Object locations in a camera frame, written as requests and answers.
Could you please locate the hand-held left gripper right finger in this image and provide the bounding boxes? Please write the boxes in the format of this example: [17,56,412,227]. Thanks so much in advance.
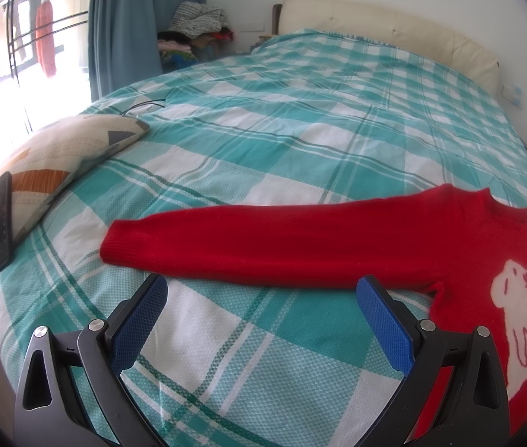
[356,276,511,447]

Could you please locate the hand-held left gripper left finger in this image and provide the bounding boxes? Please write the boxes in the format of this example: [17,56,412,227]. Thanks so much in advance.
[13,273,169,447]

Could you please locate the red sweater with white rabbit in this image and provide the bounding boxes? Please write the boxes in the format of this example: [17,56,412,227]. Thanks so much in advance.
[100,185,527,436]

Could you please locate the pile of colourful clothes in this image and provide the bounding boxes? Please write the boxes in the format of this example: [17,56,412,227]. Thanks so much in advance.
[157,28,235,74]

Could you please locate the patterned beige pillow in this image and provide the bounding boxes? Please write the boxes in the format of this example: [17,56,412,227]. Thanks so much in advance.
[0,114,149,248]

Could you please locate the teal plaid bed cover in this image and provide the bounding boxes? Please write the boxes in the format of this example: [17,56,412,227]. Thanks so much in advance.
[0,28,527,447]

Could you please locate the cream padded headboard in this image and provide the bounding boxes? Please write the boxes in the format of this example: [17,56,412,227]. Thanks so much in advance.
[272,0,500,98]

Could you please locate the red hanging garment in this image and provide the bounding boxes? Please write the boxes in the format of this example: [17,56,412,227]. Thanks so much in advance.
[35,0,57,79]

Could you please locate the blue curtain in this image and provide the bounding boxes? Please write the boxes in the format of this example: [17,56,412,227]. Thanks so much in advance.
[87,0,208,103]

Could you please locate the grey checked cloth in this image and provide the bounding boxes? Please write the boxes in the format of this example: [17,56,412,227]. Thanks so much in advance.
[170,1,228,38]

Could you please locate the black window railing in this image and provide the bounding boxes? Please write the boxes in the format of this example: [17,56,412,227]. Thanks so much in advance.
[6,0,90,81]

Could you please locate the black cable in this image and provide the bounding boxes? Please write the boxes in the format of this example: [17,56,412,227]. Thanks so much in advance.
[121,98,167,117]

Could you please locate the white wall socket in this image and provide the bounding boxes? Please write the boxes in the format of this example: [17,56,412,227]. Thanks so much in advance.
[501,84,525,109]

